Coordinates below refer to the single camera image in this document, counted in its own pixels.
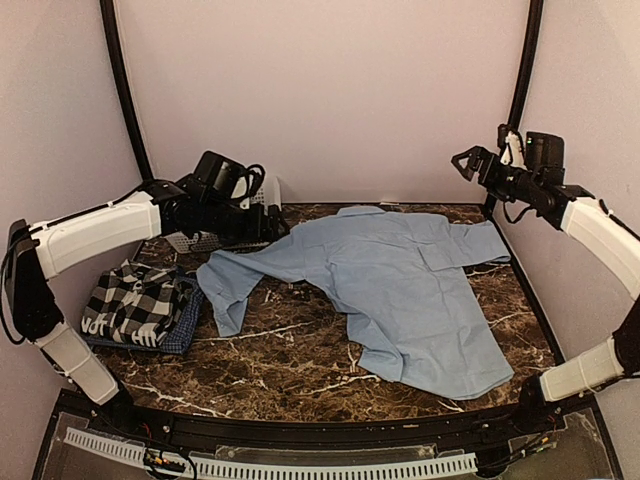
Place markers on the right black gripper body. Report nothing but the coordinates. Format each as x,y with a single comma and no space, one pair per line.
494,181

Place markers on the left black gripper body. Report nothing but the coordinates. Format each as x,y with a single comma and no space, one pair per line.
252,228

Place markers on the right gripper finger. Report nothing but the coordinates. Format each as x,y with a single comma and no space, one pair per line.
474,156
467,168

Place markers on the light blue long sleeve shirt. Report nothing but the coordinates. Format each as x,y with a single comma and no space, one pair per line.
400,280

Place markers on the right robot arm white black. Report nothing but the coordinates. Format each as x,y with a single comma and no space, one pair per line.
529,168

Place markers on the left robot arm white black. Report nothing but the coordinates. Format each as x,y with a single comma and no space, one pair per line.
199,201

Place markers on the white plastic mesh basket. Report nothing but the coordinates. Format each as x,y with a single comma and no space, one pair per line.
203,241

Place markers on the blue checked folded shirt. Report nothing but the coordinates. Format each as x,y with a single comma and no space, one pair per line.
187,320

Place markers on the black white plaid folded shirt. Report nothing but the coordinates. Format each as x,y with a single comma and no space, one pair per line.
132,305

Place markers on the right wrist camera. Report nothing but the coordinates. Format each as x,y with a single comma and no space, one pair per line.
511,146

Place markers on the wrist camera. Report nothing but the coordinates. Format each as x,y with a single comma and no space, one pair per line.
511,146
249,183

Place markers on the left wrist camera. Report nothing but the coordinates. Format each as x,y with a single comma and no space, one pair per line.
249,183

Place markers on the right black frame post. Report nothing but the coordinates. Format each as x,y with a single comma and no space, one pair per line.
525,70

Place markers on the black frame post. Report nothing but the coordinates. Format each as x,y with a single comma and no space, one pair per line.
525,70
119,73

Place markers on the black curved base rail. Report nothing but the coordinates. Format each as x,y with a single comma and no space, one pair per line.
483,429

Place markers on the left black frame post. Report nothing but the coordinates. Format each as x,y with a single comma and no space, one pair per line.
119,73

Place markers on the white slotted cable duct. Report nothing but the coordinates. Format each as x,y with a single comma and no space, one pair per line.
136,455

